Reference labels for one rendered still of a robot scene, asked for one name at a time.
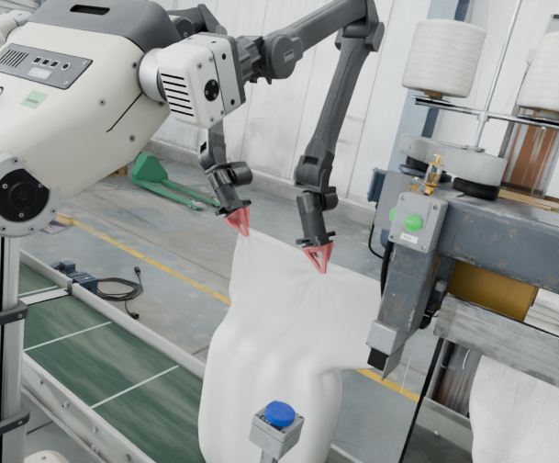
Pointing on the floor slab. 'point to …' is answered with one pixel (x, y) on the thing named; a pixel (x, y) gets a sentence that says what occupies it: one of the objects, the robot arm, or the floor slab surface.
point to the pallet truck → (144, 171)
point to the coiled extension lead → (123, 293)
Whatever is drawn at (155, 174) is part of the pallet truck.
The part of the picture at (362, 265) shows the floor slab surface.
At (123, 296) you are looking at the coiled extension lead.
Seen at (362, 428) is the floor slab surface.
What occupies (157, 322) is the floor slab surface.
